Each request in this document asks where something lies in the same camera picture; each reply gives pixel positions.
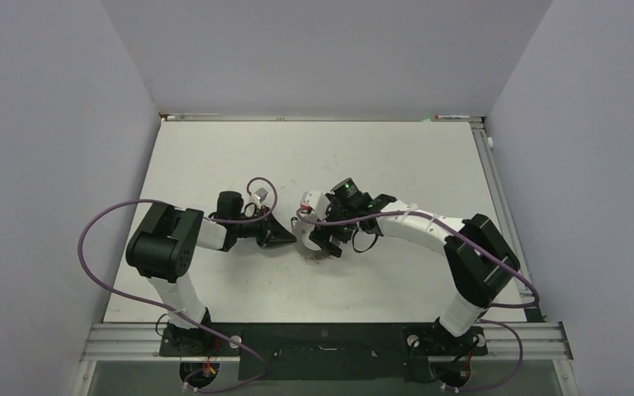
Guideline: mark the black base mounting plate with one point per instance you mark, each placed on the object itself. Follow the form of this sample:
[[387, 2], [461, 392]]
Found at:
[[323, 351]]

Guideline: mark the back aluminium rail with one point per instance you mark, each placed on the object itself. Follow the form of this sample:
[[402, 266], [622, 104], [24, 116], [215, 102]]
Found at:
[[310, 118]]

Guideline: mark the front aluminium frame rail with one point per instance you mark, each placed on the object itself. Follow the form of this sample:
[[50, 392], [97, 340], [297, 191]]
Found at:
[[141, 342]]

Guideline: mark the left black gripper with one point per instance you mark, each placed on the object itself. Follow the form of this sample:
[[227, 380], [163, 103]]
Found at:
[[272, 234]]

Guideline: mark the large silver metal keyring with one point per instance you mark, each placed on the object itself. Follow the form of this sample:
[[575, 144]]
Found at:
[[302, 231]]

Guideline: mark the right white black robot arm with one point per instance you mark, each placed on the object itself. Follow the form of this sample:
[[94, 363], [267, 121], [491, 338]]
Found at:
[[480, 260]]

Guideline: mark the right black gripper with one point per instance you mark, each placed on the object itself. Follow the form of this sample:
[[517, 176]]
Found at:
[[321, 235]]

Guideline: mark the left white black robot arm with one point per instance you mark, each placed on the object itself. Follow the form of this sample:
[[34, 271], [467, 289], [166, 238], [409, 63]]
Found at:
[[162, 247]]

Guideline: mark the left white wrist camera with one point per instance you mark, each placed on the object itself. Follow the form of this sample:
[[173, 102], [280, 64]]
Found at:
[[256, 203]]

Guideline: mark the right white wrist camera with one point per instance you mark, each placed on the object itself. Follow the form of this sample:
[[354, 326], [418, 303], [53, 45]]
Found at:
[[314, 203]]

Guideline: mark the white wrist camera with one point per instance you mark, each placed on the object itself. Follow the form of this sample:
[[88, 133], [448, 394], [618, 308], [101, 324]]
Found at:
[[256, 203], [314, 203]]

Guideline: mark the right aluminium side rail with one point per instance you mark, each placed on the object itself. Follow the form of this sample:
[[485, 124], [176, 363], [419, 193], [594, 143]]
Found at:
[[490, 200]]

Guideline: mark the red white marker pen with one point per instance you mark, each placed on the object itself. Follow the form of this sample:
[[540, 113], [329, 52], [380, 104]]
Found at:
[[453, 117]]

